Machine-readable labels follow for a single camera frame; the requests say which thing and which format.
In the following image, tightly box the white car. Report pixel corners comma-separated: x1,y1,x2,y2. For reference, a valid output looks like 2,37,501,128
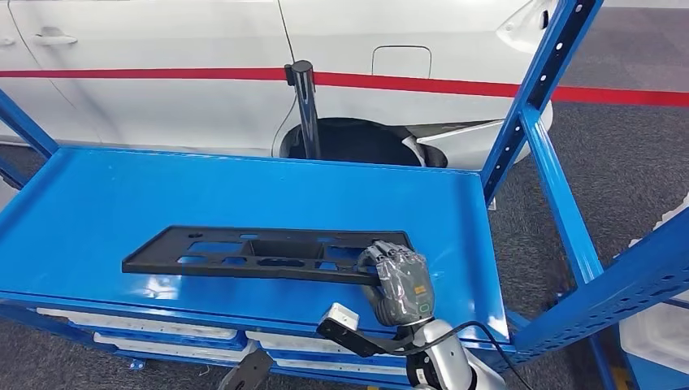
0,0,558,171

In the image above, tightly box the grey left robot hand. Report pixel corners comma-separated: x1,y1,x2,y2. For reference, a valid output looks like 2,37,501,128
216,349,275,390

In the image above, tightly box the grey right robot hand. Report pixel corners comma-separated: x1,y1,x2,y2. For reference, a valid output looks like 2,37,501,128
357,240,436,328

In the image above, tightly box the red barrier belt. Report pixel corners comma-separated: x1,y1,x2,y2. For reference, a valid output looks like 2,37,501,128
314,71,689,109
0,67,289,82

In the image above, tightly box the black stanchion post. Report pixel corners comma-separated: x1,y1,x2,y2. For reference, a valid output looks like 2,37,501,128
284,60,323,161

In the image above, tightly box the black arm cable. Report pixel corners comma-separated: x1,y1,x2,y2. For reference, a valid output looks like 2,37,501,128
398,321,534,390

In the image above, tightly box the long black plastic part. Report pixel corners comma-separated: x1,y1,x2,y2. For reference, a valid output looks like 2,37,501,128
121,225,414,286

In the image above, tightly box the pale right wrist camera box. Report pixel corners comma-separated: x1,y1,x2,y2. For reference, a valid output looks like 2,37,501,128
315,302,378,358

